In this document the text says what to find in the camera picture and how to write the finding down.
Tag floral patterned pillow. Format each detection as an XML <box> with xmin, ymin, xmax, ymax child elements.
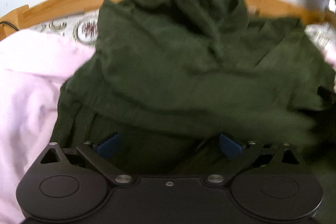
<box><xmin>29</xmin><ymin>10</ymin><xmax>99</xmax><ymax>47</ymax></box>

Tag pink bed sheet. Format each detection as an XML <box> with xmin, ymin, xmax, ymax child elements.
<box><xmin>1</xmin><ymin>29</ymin><xmax>95</xmax><ymax>223</ymax></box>

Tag wooden bed frame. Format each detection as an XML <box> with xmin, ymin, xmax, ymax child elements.
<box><xmin>1</xmin><ymin>0</ymin><xmax>335</xmax><ymax>39</ymax></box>

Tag dark green corduroy shirt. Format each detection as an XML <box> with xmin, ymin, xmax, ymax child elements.
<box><xmin>51</xmin><ymin>0</ymin><xmax>335</xmax><ymax>223</ymax></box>

